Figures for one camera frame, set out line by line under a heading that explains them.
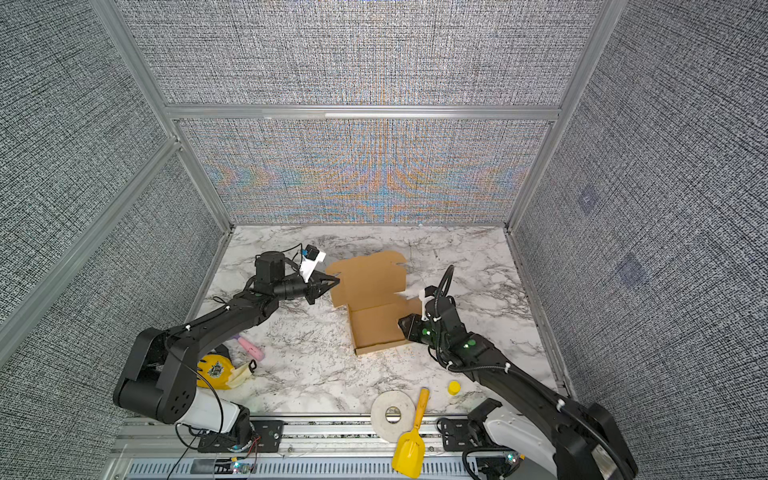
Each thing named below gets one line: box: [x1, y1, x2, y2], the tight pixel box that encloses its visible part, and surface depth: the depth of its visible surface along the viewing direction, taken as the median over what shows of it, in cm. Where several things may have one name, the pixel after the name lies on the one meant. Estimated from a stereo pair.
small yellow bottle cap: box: [448, 380, 461, 395], surface depth 81 cm
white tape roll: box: [370, 390, 416, 443], surface depth 78 cm
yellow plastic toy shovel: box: [392, 387, 430, 479], surface depth 72 cm
